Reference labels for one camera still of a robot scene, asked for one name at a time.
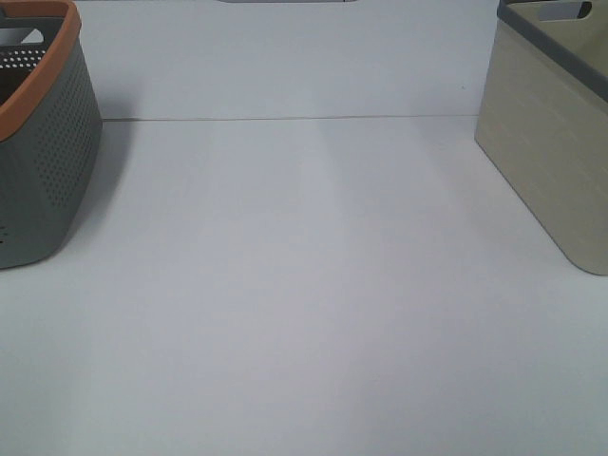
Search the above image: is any beige basket with grey rim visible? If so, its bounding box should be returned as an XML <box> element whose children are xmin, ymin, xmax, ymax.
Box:
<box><xmin>474</xmin><ymin>1</ymin><xmax>607</xmax><ymax>276</ymax></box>

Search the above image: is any grey basket with orange rim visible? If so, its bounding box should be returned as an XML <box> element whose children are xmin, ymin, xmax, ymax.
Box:
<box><xmin>1</xmin><ymin>1</ymin><xmax>103</xmax><ymax>269</ymax></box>

